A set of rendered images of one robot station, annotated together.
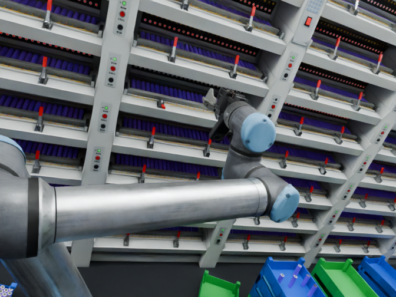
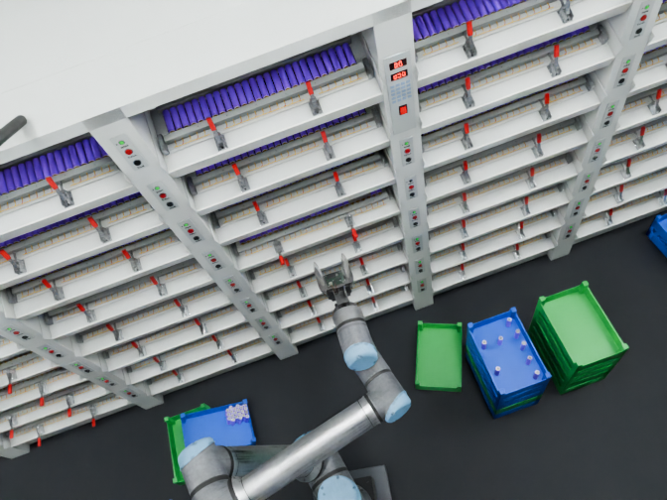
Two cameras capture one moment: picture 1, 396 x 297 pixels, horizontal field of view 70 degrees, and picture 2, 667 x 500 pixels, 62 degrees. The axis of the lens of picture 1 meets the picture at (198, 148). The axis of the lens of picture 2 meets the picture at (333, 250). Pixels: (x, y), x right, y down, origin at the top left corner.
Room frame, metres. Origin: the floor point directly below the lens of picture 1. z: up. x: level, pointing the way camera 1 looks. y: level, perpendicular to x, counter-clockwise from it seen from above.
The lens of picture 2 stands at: (0.20, -0.37, 2.51)
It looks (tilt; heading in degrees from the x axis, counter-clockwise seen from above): 59 degrees down; 22
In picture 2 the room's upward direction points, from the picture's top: 21 degrees counter-clockwise
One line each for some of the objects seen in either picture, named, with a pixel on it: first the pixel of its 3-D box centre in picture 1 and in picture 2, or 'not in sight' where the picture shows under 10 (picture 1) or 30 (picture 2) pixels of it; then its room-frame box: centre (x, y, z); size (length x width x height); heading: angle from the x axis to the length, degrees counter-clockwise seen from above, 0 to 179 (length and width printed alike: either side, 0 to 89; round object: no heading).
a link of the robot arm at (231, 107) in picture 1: (238, 116); (346, 318); (0.81, -0.09, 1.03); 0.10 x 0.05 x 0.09; 111
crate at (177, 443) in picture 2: not in sight; (193, 443); (0.60, 0.78, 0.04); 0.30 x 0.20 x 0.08; 22
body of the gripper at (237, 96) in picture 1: (230, 106); (339, 294); (0.89, -0.06, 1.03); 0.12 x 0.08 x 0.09; 21
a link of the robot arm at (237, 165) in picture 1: (243, 168); (367, 362); (0.72, -0.14, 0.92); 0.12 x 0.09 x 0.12; 35
